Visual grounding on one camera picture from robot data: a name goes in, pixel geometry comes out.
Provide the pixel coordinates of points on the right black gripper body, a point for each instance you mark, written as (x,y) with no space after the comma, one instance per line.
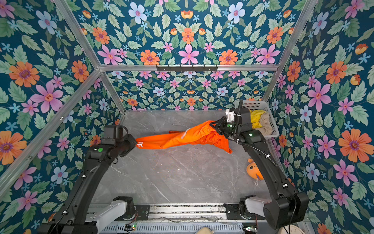
(228,129)

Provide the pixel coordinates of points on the orange shorts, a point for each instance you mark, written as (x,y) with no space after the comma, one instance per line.
(199,135)

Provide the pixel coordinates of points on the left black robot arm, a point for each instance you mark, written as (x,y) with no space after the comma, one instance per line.
(72,216)

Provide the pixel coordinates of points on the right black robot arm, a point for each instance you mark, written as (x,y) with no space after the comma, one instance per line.
(286,204)

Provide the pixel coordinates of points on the yellow shorts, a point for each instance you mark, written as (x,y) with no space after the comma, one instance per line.
(255,116)

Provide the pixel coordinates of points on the beige shorts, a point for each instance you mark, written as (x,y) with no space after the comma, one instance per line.
(265,122)

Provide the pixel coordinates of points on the white plastic laundry basket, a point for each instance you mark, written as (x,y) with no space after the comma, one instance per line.
(262,105)

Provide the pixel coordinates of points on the orange plush toy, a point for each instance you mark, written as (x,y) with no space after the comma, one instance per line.
(253,171)

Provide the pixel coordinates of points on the beige rounded object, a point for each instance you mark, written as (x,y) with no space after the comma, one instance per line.
(205,230)

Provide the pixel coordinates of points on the white round device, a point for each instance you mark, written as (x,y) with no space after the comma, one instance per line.
(287,230)

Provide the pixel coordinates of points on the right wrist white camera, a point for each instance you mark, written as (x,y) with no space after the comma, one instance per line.
(230,115)

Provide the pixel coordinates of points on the black wall hook rail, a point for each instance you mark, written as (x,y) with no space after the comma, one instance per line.
(187,68)

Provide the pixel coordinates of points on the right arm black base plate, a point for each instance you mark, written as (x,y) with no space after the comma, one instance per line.
(239,211)

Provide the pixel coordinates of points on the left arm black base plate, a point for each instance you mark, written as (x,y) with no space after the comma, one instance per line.
(141,212)

